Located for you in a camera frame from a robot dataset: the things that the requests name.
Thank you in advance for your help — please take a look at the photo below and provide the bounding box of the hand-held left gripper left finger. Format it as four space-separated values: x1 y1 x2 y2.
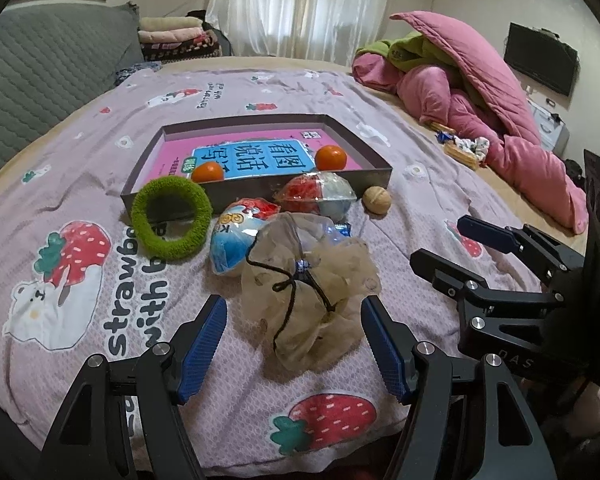
40 294 228 480

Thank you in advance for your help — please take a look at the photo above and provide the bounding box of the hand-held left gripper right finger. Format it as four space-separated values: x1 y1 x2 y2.
360 295 548 480

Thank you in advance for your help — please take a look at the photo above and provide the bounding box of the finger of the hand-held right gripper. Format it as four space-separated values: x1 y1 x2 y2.
456 215 588 287
410 247 567 313

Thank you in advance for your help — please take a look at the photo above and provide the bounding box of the beige mesh drawstring pouch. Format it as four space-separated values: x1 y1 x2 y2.
240 212 382 376

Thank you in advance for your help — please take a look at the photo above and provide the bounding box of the walnut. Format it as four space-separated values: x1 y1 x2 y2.
362 186 392 218

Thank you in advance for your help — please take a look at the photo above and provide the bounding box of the red and blue toy egg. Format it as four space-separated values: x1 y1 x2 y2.
274 171 358 221
210 198 281 278

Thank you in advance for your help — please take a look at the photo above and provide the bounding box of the grey cardboard box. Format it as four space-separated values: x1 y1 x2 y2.
120 114 393 216

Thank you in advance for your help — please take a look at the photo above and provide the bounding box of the person's right forearm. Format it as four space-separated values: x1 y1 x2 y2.
562 387 600 441

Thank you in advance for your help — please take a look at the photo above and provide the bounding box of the tan biscuit packet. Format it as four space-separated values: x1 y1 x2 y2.
442 142 481 169

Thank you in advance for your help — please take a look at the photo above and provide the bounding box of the small patterned cloth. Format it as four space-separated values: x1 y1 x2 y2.
455 135 491 163

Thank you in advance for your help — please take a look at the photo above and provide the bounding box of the white cabinet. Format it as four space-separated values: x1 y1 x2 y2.
527 97 571 153

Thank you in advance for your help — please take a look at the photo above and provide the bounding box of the pink duvet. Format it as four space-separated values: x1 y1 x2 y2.
351 10 590 235

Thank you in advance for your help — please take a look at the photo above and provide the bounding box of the large orange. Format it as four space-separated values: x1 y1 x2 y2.
314 145 348 172

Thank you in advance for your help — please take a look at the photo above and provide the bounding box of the small orange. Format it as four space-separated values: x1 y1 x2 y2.
190 161 225 184

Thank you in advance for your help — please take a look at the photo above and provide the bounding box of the green blanket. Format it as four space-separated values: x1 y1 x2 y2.
356 31 461 92

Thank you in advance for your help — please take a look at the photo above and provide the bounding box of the pink and blue book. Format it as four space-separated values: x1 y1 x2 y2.
130 130 376 192

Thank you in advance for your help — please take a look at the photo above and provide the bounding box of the pink strawberry printed blanket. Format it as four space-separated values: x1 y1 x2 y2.
0 67 546 453

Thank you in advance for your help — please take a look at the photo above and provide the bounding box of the white sheer curtain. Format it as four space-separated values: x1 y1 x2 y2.
207 0 433 68

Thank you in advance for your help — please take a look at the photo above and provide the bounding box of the dark blue patterned cloth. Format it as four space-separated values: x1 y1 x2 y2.
114 61 162 87

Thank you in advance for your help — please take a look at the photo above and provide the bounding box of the folded dark patterned blanket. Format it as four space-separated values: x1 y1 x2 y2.
141 40 224 64

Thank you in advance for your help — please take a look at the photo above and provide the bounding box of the grey quilted sofa cover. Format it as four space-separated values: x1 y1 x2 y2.
0 2 143 196

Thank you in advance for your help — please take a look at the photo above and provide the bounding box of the folded pink blanket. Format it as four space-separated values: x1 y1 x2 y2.
139 27 216 47

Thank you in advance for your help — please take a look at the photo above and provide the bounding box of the folded beige blanket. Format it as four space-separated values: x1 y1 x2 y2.
139 16 203 33

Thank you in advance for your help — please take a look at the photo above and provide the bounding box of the green fuzzy ring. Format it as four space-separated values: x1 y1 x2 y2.
131 178 214 262

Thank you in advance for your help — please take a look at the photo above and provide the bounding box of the black wall television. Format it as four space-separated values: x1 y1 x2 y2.
505 22 579 97

